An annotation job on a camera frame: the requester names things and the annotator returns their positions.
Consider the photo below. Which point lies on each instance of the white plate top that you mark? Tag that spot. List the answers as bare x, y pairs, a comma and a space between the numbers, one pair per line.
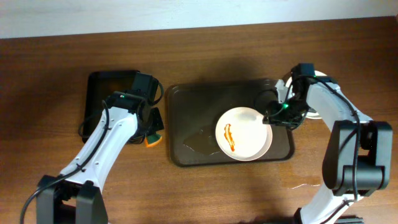
312, 114

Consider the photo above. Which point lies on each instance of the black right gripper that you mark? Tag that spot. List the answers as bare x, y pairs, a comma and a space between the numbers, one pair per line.
280, 119

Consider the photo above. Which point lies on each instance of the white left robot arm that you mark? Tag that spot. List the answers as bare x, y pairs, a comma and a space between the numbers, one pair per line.
76, 194

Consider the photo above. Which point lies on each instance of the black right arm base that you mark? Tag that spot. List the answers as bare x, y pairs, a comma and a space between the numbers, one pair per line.
350, 220

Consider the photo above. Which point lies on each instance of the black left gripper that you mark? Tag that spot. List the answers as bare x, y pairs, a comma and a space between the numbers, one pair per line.
155, 121

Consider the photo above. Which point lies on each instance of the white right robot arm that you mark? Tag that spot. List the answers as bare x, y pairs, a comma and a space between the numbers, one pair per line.
357, 160

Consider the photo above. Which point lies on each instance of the orange green sponge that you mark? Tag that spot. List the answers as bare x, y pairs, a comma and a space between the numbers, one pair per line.
153, 140

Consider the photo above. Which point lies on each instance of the small black tray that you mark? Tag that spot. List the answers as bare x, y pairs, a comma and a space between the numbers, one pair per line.
100, 86

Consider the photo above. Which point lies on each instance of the white plate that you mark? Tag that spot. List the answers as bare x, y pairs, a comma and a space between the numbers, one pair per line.
312, 114
241, 134

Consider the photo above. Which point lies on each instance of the large brown tray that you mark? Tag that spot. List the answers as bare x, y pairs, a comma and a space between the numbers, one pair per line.
193, 111

